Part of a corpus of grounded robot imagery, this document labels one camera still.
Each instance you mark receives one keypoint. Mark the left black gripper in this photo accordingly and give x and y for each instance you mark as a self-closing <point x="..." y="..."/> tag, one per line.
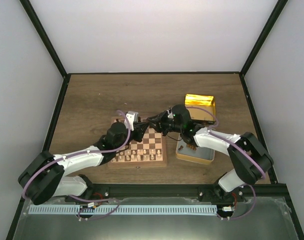
<point x="139" y="127"/>

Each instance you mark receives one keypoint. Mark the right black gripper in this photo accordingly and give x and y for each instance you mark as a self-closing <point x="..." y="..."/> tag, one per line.
<point x="160" y="120"/>

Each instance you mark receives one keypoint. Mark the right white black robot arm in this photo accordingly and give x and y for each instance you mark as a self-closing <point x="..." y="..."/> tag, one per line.
<point x="250" y="159"/>

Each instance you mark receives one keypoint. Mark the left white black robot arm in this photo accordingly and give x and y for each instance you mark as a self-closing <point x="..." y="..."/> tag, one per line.
<point x="49" y="174"/>

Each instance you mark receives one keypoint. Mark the wooden chess board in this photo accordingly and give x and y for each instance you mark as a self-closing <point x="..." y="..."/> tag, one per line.
<point x="151" y="140"/>

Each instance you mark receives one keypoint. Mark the row of white chess pieces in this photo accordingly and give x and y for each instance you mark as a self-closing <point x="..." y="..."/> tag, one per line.
<point x="142" y="155"/>

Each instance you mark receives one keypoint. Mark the gold tin box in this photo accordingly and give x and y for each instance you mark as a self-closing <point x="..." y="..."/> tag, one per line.
<point x="202" y="155"/>

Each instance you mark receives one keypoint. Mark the gold tin lid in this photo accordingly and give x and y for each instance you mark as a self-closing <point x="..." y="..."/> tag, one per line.
<point x="201" y="107"/>

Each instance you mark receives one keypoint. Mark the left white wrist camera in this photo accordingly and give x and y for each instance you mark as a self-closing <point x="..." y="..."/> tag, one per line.
<point x="131" y="118"/>

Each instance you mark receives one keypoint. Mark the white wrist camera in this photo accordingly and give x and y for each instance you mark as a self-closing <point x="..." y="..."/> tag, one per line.
<point x="170" y="113"/>
<point x="131" y="118"/>

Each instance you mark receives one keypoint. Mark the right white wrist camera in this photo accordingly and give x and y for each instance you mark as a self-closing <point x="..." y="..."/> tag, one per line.
<point x="170" y="113"/>

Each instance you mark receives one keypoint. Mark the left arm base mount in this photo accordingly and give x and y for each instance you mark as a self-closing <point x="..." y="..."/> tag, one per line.
<point x="87" y="194"/>

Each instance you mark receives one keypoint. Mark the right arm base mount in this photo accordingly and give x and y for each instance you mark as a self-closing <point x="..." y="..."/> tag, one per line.
<point x="215" y="194"/>

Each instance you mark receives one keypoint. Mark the black aluminium front rail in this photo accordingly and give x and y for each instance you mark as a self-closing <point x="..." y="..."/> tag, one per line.
<point x="121" y="191"/>

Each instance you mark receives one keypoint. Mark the light blue slotted cable duct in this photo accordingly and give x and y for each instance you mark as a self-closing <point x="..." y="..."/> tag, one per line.
<point x="198" y="210"/>

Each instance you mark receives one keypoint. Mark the black enclosure frame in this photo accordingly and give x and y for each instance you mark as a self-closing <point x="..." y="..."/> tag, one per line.
<point x="277" y="10"/>

